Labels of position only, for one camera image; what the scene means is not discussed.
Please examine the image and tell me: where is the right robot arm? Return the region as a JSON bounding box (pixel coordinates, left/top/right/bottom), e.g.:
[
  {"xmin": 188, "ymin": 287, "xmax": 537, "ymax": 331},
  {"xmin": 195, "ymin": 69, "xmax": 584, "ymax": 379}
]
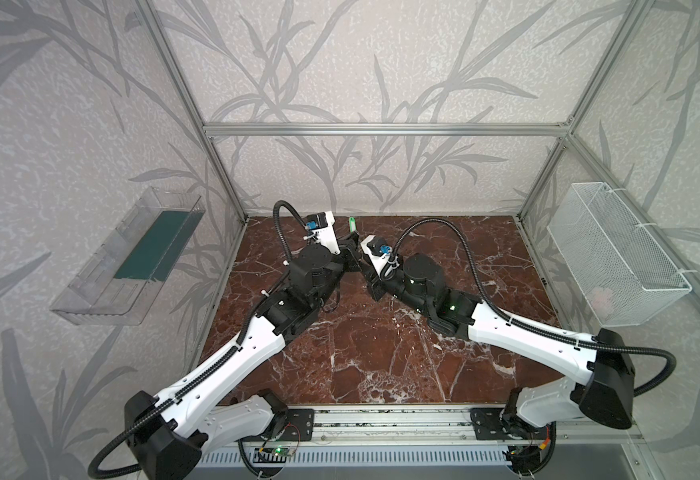
[{"xmin": 364, "ymin": 250, "xmax": 635, "ymax": 430}]

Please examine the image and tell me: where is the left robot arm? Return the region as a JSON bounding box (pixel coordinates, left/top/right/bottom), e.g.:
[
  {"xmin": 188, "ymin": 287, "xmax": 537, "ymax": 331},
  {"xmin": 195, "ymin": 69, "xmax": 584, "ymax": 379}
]
[{"xmin": 124, "ymin": 233, "xmax": 359, "ymax": 479}]

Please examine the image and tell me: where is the small circuit board left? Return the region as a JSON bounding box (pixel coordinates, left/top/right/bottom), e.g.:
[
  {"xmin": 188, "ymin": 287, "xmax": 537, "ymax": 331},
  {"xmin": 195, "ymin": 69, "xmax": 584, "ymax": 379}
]
[{"xmin": 255, "ymin": 442, "xmax": 300, "ymax": 464}]

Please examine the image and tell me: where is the small circuit board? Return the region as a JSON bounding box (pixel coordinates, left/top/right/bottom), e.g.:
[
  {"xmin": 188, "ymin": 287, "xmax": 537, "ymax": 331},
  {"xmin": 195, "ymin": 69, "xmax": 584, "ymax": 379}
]
[
  {"xmin": 505, "ymin": 445, "xmax": 551, "ymax": 478},
  {"xmin": 255, "ymin": 442, "xmax": 300, "ymax": 464}
]

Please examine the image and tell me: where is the small circuit board right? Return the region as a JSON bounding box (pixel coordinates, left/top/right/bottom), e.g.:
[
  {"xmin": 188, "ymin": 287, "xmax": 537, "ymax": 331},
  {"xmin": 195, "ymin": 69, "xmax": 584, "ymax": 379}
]
[{"xmin": 505, "ymin": 445, "xmax": 551, "ymax": 478}]

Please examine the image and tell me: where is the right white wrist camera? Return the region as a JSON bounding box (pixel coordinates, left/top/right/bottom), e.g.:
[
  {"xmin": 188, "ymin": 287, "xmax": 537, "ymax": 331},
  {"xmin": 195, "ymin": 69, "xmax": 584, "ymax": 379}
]
[{"xmin": 361, "ymin": 235, "xmax": 399, "ymax": 280}]

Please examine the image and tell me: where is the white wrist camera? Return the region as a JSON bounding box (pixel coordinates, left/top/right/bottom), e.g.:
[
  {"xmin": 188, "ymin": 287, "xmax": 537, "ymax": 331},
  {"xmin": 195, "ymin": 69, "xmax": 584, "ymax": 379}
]
[
  {"xmin": 304, "ymin": 211, "xmax": 340, "ymax": 255},
  {"xmin": 361, "ymin": 235, "xmax": 399, "ymax": 280}
]

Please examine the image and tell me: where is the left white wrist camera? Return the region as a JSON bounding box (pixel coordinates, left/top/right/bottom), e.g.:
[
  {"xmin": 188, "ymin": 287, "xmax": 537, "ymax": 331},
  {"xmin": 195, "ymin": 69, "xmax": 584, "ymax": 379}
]
[{"xmin": 304, "ymin": 211, "xmax": 340, "ymax": 255}]

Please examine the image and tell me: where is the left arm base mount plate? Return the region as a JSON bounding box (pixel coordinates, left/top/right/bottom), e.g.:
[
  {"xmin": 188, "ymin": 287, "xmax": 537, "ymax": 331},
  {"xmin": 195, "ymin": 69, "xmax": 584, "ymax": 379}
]
[{"xmin": 243, "ymin": 408, "xmax": 316, "ymax": 442}]

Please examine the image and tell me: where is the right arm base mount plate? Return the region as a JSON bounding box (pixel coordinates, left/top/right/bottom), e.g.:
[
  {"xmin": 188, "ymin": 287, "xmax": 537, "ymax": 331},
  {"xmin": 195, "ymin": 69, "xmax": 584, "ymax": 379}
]
[{"xmin": 470, "ymin": 406, "xmax": 550, "ymax": 443}]

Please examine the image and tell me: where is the aluminium frame horizontal bar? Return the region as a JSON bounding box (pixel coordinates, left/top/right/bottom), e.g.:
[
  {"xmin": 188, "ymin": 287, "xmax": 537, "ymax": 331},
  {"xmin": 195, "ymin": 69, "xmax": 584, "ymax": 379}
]
[{"xmin": 203, "ymin": 122, "xmax": 568, "ymax": 138}]

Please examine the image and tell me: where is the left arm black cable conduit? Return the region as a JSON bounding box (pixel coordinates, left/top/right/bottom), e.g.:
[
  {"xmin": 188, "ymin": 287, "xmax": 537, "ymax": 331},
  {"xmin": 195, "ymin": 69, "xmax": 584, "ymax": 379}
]
[{"xmin": 87, "ymin": 200, "xmax": 309, "ymax": 479}]

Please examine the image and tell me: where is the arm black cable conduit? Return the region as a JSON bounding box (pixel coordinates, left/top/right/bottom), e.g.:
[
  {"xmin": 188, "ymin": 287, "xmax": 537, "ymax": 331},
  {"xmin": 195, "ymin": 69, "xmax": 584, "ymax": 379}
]
[
  {"xmin": 388, "ymin": 217, "xmax": 678, "ymax": 398},
  {"xmin": 87, "ymin": 200, "xmax": 309, "ymax": 479}
]

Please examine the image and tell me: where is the aluminium mounting rail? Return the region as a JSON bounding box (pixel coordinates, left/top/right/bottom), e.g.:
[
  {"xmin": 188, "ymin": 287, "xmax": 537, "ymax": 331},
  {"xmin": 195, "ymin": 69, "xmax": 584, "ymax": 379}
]
[{"xmin": 139, "ymin": 403, "xmax": 645, "ymax": 448}]

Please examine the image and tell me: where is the clear plastic wall tray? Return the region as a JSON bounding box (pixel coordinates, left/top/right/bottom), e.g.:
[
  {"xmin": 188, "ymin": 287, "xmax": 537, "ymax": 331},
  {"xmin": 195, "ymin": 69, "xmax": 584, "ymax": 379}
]
[{"xmin": 50, "ymin": 187, "xmax": 206, "ymax": 326}]

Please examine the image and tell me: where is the white wire mesh basket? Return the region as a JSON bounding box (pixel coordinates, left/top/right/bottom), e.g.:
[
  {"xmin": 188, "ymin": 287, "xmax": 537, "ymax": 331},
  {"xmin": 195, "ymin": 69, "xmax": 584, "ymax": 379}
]
[{"xmin": 548, "ymin": 182, "xmax": 693, "ymax": 327}]

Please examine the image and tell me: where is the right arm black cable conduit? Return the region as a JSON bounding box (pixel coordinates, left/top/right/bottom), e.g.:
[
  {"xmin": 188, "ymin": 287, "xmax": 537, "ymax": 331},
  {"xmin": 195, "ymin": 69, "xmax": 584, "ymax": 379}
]
[{"xmin": 388, "ymin": 217, "xmax": 678, "ymax": 398}]

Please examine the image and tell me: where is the aluminium frame corner post left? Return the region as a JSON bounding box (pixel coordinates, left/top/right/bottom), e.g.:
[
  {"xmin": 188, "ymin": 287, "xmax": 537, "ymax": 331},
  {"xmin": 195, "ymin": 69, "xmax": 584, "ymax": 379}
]
[{"xmin": 136, "ymin": 0, "xmax": 248, "ymax": 223}]

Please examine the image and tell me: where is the aluminium frame corner post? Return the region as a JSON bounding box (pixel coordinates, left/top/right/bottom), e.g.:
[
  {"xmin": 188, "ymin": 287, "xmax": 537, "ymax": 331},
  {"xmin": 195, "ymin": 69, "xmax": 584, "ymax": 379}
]
[
  {"xmin": 516, "ymin": 0, "xmax": 654, "ymax": 223},
  {"xmin": 136, "ymin": 0, "xmax": 248, "ymax": 223}
]

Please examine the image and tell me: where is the aluminium frame corner post right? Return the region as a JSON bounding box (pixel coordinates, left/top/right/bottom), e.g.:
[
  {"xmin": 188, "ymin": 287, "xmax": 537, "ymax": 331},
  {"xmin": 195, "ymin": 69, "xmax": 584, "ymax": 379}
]
[{"xmin": 516, "ymin": 0, "xmax": 654, "ymax": 223}]

